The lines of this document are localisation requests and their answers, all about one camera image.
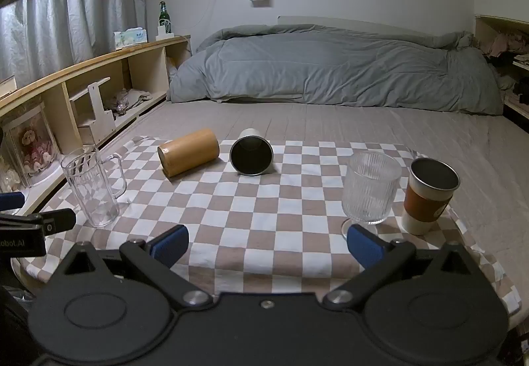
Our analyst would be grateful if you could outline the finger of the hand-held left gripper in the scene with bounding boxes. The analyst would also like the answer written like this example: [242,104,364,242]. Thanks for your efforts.
[0,208,77,235]
[0,192,25,210]

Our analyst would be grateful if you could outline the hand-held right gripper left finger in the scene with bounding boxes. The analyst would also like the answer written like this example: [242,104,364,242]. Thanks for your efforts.
[52,225,213,312]

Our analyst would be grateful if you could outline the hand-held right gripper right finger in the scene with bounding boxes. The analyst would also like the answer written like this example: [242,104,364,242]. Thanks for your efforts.
[322,225,486,312]

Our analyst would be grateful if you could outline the ribbed glass cup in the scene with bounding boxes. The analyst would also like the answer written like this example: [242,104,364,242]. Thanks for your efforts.
[341,151,403,239]

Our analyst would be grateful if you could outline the white cup brown sleeve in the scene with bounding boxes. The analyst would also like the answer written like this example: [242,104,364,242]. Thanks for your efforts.
[401,158,461,235]

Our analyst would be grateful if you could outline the bamboo cup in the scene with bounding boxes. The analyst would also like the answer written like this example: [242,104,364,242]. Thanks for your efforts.
[158,128,220,177]

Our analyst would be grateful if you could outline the white steel cup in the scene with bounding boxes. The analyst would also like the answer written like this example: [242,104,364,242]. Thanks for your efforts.
[229,128,274,177]

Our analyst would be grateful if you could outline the clear plastic mug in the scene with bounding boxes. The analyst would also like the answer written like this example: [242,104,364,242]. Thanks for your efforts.
[61,146,127,228]

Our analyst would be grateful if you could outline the doll in clear box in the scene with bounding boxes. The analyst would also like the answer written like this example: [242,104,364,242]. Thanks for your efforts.
[0,100,63,190]

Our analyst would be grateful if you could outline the beige checkered cloth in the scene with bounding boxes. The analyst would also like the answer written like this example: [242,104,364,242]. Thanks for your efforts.
[12,135,522,319]

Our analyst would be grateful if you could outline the wooden stand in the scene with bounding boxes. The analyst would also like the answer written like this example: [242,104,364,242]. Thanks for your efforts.
[69,76,117,146]

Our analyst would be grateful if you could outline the crumpled beige clothes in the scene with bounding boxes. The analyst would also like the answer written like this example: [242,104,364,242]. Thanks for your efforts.
[105,88,152,117]

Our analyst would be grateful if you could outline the long wooden shelf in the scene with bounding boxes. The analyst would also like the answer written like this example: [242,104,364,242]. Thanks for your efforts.
[0,34,193,218]

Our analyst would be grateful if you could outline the grey curtain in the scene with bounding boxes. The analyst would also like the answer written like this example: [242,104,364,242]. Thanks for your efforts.
[0,0,148,79]

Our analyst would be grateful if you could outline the grey duvet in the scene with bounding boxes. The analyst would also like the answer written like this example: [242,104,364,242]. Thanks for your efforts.
[167,24,505,115]

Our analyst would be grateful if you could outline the tissue box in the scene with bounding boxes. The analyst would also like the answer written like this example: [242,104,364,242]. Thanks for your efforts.
[114,27,148,51]

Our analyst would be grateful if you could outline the wooden side shelf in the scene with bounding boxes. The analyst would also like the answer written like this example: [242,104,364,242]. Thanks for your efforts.
[473,14,529,121]

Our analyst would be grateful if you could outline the green glass bottle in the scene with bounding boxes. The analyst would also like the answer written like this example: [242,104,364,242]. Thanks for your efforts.
[158,1,173,36]

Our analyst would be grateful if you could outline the pile of pink clothes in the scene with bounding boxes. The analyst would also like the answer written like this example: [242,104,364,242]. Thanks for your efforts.
[481,32,529,61]

